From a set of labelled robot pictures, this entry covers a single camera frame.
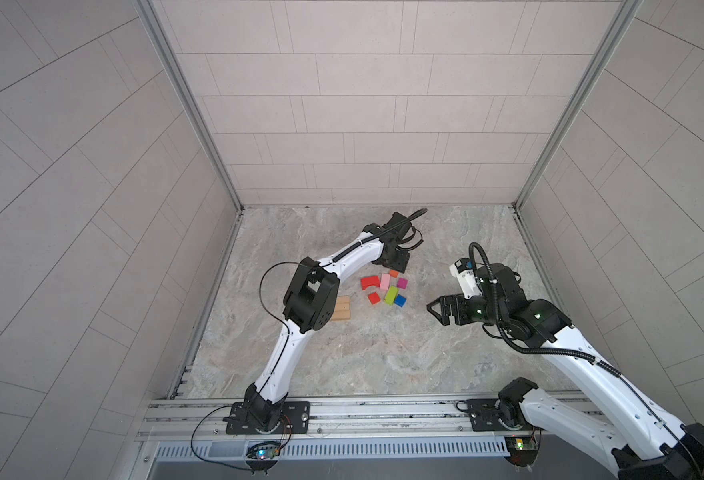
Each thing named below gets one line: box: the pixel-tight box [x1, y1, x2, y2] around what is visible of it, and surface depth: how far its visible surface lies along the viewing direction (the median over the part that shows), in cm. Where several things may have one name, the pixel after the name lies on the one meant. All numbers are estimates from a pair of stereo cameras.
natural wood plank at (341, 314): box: [332, 309, 350, 321], surface depth 90 cm
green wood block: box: [384, 286, 398, 306], surface depth 93 cm
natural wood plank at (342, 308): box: [334, 302, 351, 315], surface depth 91 cm
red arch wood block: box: [360, 275, 380, 291], surface depth 96 cm
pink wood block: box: [380, 273, 391, 291], surface depth 96 cm
